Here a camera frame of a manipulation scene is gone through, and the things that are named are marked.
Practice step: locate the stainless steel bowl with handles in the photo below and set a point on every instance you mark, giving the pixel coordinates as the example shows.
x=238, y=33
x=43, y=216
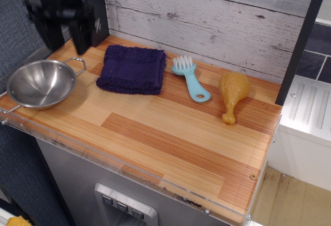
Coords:
x=43, y=84

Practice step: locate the clear acrylic front edge guard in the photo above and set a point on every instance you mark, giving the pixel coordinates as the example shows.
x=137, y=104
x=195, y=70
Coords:
x=172, y=160

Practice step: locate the silver dispenser panel with buttons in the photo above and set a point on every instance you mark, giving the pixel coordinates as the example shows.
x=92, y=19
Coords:
x=117, y=208

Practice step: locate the purple folded towel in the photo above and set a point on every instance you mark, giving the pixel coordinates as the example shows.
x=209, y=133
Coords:
x=132, y=70

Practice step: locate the yellow object at bottom left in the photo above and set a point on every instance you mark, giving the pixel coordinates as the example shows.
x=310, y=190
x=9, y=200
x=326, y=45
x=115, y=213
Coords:
x=18, y=221

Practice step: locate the plastic chicken drumstick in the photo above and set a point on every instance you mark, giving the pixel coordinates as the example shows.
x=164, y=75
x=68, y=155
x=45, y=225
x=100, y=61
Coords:
x=234, y=87

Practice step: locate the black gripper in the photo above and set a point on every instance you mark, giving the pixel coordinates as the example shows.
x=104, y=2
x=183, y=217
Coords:
x=52, y=13

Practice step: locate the dark left shelf post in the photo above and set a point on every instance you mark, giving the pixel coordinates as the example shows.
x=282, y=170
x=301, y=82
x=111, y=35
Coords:
x=101, y=30

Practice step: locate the dark right shelf post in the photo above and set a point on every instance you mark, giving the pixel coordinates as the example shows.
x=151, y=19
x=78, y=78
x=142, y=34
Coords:
x=305, y=31

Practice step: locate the light blue dish brush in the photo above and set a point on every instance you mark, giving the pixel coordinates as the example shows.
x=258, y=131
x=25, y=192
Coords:
x=183, y=66

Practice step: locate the dark shelf post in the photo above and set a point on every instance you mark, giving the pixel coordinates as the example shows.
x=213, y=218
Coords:
x=305, y=31
x=101, y=30

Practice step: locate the white toy sink unit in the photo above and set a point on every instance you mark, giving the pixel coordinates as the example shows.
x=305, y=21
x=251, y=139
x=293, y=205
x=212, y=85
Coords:
x=301, y=146

